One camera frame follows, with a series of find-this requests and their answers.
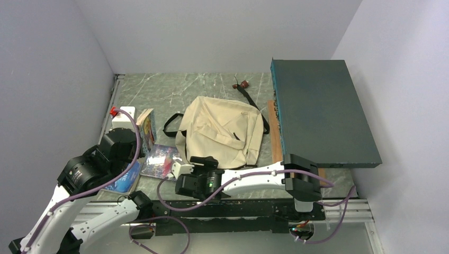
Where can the blue Jane Eyre book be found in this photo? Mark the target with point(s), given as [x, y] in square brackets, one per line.
[126, 184]

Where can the wooden board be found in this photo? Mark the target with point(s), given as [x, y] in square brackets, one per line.
[276, 148]

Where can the treehouse paperback book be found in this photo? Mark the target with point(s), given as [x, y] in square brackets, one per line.
[145, 122]

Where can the dark glossy paperback book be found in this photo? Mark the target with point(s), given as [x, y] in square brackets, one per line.
[159, 160]

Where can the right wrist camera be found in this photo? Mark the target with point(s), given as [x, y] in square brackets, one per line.
[179, 168]

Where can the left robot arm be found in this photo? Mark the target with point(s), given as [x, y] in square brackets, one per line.
[78, 183]

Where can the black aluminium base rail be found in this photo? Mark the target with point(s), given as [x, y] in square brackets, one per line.
[246, 215]

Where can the beige canvas backpack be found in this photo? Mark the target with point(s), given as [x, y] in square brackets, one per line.
[229, 131]

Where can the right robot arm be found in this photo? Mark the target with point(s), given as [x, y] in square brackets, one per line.
[295, 175]

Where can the dark network switch box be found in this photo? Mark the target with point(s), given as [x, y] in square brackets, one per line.
[320, 114]

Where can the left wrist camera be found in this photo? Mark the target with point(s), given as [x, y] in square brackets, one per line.
[120, 120]

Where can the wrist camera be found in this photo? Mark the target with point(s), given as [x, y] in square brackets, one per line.
[120, 120]
[179, 168]

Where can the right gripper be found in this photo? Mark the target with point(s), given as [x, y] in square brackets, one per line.
[209, 163]

